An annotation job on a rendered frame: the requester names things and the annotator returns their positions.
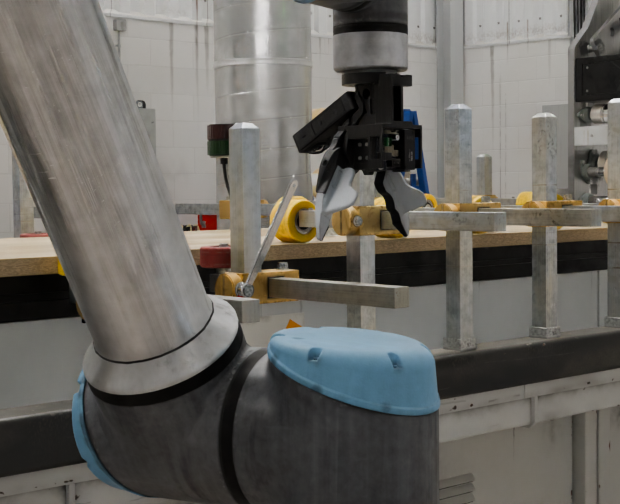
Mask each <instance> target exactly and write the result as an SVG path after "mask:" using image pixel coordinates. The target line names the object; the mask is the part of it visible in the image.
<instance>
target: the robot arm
mask: <svg viewBox="0 0 620 504"><path fill-rule="evenodd" d="M293 1H295V2H298V3H302V4H307V3H309V4H313V5H317V6H321V7H325V8H329V9H333V70H334V71H335V72H337V73H342V86H344V87H355V92H353V91H347V92H345V93H344V94H343V95H342V96H340V97H339V98H338V99H337V100H336V101H334V102H333V103H332V104H331V105H330V106H328V107H327V108H326V109H325V110H323V111H322V112H321V113H320V114H319V115H317V116H316V117H315V118H314V119H312V120H311V121H310V122H309V123H308V124H306V125H305V126H304V127H303V128H301V129H300V130H299V131H298V132H297V133H295V134H294V135H293V136H292V137H293V139H294V142H295V144H296V147H297V149H298V152H299V153H309V154H320V153H323V152H324V151H325V150H327V151H326V152H325V154H324V156H323V158H322V160H321V163H320V167H319V172H318V178H317V184H316V193H317V195H316V202H315V220H316V238H317V240H319V241H323V239H324V236H325V234H326V232H327V230H328V228H329V222H330V218H331V215H332V214H333V213H335V212H338V211H341V210H344V209H347V208H350V207H351V206H352V205H353V204H354V203H355V202H356V200H357V198H358V192H357V191H356V190H354V189H353V188H352V187H351V184H352V182H353V179H354V177H355V174H356V173H357V172H358V171H359V170H362V172H363V174H364V175H373V174H374V172H377V173H376V177H375V181H374V185H375V187H376V190H377V191H378V193H380V194H381V195H382V196H383V198H384V200H385V205H386V209H387V210H388V212H389V213H390V215H391V219H392V224H393V225H394V227H395V228H396V229H397V230H398V231H399V232H400V233H401V234H402V235H403V236H404V237H407V236H409V213H408V212H409V211H412V210H415V209H417V208H420V207H423V206H425V205H426V203H427V199H426V196H425V194H424V193H423V192H422V191H420V190H418V189H416V188H413V187H411V186H409V185H408V184H407V183H406V181H405V179H404V177H403V175H402V174H401V172H410V170H415V169H418V168H422V125H413V123H412V121H403V87H411V86H412V75H401V74H399V73H400V72H405V71H406V70H407V69H408V0H293ZM0 125H1V127H2V129H3V132H4V134H5V136H6V138H7V141H8V143H9V145H10V148H11V150H12V152H13V155H14V157H15V159H16V162H17V164H18V166H19V169H20V171H21V173H22V176H23V178H24V180H25V183H26V185H27V187H28V190H29V192H30V194H31V196H32V199H33V201H34V203H35V206H36V208H37V210H38V213H39V215H40V217H41V220H42V222H43V224H44V227H45V229H46V231H47V234H48V236H49V238H50V241H51V243H52V245H53V248H54V250H55V252H56V255H57V257H58V259H59V262H60V264H61V266H62V269H63V271H64V273H65V276H66V278H67V280H68V283H69V285H70V287H71V290H72V292H73V294H74V297H75V299H76V301H77V304H78V306H79V308H80V311H81V313H82V315H83V318H84V320H85V322H86V325H87V327H88V329H89V332H90V334H91V336H92V338H93V341H92V342H91V344H90V346H89V347H88V349H87V351H86V353H85V356H84V359H83V365H82V366H83V369H82V371H81V373H80V375H79V378H78V380H77V381H78V383H79V384H81V385H80V389H79V392H78V393H75V394H74V395H73V402H72V426H73V432H74V437H75V441H76V445H77V447H78V450H79V453H80V455H81V457H82V458H83V459H84V460H86V461H87V467H88V468H89V469H90V471H91V472H92V473H93V474H94V475H95V476H96V477H97V478H98V479H100V480H101V481H102V482H104V483H106V484H108V485H109V486H112V487H114V488H118V489H122V490H126V491H128V492H130V493H133V494H136V495H139V496H143V497H148V498H166V499H173V500H180V501H188V502H195V503H202V504H439V407H440V396H439V393H438V389H437V377H436V366H435V360H434V357H433V355H432V353H431V351H430V350H429V349H428V348H427V347H426V346H425V345H424V344H422V343H421V342H419V341H417V340H415V339H412V338H409V337H406V336H402V335H398V334H394V333H387V332H380V331H376V330H368V329H359V328H345V327H320V328H311V327H298V328H289V329H284V330H280V331H278V332H276V333H274V334H273V335H272V336H271V338H270V342H269V344H268V347H267V348H264V347H252V346H250V345H249V344H248V343H247V342H246V339H245V336H244V333H243V330H242V327H241V325H240V322H239V319H238V317H237V314H236V312H235V310H234V308H233V307H232V306H231V305H230V304H229V303H228V302H226V301H224V300H223V299H220V298H217V297H214V296H211V295H208V294H206V291H205V288H204V286H203V283H202V280H201V278H200V275H199V272H198V269H197V267H196V264H195V261H194V259H193V256H192V253H191V251H190V248H189V245H188V242H187V240H186V237H185V234H184V232H183V229H182V226H181V223H180V221H179V218H178V215H177V213H176V210H175V207H174V204H173V202H172V199H171V196H170V194H169V191H168V188H167V185H166V183H165V180H164V177H163V175H162V172H161V169H160V167H159V164H158V161H157V158H156V156H155V153H154V150H153V148H152V145H151V142H150V139H149V137H148V134H147V131H146V129H145V126H144V123H143V120H142V118H141V115H140V112H139V110H138V107H137V104H136V101H135V99H134V96H133V93H132V91H131V88H130V85H129V83H128V80H127V77H126V74H125V72H124V69H123V66H122V64H121V61H120V58H119V55H118V53H117V50H116V47H115V45H114V42H113V39H112V36H111V34H110V31H109V28H108V26H107V23H106V20H105V17H104V15H103V12H102V9H101V7H100V4H99V1H98V0H0ZM415 137H418V159H415Z"/></svg>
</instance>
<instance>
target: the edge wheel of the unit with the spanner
mask: <svg viewBox="0 0 620 504"><path fill-rule="evenodd" d="M200 266H201V267H202V268H217V274H224V273H225V272H231V248H230V245H228V243H220V244H219V245H211V246H202V247H200Z"/></svg>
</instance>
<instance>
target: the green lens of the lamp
mask: <svg viewBox="0 0 620 504"><path fill-rule="evenodd" d="M207 155H229V140H227V141H207Z"/></svg>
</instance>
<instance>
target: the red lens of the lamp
mask: <svg viewBox="0 0 620 504"><path fill-rule="evenodd" d="M232 126H233V125H207V140H208V139H229V128H231V127H232Z"/></svg>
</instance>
